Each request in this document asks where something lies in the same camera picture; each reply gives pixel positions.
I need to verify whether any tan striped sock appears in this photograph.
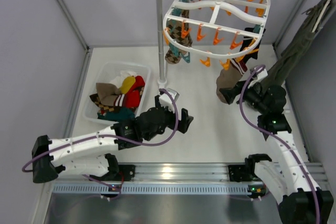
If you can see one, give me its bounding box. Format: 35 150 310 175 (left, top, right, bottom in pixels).
96 83 125 107
216 59 247 104

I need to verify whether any brown argyle sock short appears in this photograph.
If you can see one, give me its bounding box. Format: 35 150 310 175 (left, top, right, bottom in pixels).
164 10 194 65

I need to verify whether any brown argyle sock long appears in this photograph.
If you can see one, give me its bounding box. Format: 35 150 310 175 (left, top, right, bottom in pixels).
89 93 128 116

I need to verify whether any red sock in basket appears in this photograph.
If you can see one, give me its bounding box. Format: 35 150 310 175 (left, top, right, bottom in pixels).
125 76 145 108

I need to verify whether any white clip sock hanger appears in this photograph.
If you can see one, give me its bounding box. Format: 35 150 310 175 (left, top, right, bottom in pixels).
163 0 271 60

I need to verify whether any olive green hanging garment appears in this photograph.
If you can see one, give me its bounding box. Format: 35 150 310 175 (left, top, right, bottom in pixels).
260 0 332 94

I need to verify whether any teal clip on rim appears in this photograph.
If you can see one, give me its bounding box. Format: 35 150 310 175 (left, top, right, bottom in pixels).
181 52 191 63

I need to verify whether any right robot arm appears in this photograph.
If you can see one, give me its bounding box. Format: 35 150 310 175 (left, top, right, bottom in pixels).
217 81 334 223

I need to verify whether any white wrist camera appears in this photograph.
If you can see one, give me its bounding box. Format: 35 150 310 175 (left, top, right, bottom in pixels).
247 69 268 88
159 88 180 113

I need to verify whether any black white-striped sock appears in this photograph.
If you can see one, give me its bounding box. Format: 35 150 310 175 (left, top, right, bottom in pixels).
239 26 261 64

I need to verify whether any teal sock in basket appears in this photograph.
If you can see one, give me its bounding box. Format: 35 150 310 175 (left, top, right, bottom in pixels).
97 107 135 122

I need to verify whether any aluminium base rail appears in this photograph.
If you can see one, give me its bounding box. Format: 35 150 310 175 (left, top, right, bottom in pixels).
42 163 265 197

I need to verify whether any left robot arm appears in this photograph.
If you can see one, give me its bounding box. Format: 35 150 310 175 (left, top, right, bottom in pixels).
31 108 194 184

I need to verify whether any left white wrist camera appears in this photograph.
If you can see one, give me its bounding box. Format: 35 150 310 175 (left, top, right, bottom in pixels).
159 88 180 113

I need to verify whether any yellow sock in basket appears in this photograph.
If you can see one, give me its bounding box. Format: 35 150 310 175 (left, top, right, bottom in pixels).
120 76 136 94

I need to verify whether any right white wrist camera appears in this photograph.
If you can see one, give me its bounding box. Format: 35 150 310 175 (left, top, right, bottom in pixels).
247 69 268 88

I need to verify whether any white sock in basket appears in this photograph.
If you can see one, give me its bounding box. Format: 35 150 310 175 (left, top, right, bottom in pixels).
109 70 138 88

